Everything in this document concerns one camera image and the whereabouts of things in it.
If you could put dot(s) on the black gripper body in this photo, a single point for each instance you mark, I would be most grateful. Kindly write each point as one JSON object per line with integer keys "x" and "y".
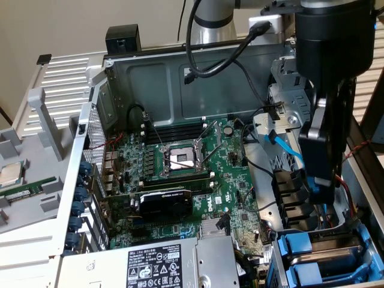
{"x": 333, "y": 42}

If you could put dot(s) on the hard disk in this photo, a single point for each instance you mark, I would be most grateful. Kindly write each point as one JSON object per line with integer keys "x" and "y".
{"x": 330, "y": 258}

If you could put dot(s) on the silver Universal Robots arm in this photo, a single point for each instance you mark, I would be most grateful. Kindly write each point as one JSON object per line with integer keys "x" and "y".
{"x": 210, "y": 30}

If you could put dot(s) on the silver metal drive cage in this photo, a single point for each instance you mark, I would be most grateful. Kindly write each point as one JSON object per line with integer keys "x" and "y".
{"x": 288, "y": 99}

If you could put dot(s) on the round coin battery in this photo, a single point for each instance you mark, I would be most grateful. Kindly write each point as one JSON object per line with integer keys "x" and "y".
{"x": 229, "y": 130}

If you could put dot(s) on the green motherboard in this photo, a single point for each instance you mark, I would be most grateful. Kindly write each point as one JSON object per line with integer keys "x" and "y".
{"x": 222, "y": 156}

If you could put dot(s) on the metal socket cover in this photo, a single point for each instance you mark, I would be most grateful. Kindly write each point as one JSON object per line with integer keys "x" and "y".
{"x": 216, "y": 132}

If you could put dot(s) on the thin metal locking lever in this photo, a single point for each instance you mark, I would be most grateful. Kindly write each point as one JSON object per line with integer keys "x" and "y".
{"x": 156, "y": 133}
{"x": 211, "y": 154}

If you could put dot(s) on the silver finned heatsink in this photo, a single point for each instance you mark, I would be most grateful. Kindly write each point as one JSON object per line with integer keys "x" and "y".
{"x": 210, "y": 228}

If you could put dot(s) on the CPU socket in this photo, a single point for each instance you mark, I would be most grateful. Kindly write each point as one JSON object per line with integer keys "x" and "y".
{"x": 180, "y": 157}

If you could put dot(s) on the black RAM slot bank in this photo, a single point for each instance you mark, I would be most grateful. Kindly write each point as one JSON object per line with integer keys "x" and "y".
{"x": 177, "y": 132}
{"x": 180, "y": 181}

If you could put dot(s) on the black graphics card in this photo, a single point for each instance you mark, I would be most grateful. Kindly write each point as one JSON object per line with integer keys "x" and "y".
{"x": 165, "y": 204}

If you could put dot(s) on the silver power supply unit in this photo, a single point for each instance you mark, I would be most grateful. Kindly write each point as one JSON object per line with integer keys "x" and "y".
{"x": 186, "y": 264}

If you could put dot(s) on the open PC case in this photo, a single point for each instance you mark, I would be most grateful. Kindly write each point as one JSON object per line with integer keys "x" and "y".
{"x": 150, "y": 90}

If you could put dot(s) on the blue expansion slot latch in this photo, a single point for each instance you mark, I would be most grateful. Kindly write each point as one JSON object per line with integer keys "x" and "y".
{"x": 81, "y": 194}
{"x": 75, "y": 224}
{"x": 81, "y": 181}
{"x": 72, "y": 239}
{"x": 86, "y": 167}
{"x": 78, "y": 209}

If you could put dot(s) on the grey parts rack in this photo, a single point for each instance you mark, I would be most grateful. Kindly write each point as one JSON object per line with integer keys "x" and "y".
{"x": 45, "y": 180}

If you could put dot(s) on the green RAM stick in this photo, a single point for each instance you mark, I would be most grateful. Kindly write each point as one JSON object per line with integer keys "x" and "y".
{"x": 30, "y": 187}

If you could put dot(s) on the silver CPU chip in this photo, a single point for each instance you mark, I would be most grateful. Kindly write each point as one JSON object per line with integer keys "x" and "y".
{"x": 10, "y": 174}

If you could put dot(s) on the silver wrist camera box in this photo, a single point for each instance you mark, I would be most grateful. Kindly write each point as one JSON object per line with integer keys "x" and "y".
{"x": 276, "y": 30}

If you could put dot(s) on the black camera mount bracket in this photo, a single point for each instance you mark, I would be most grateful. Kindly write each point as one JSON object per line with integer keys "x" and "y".
{"x": 282, "y": 7}

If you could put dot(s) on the black box mount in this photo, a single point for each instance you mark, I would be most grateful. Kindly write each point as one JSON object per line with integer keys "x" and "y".
{"x": 123, "y": 39}

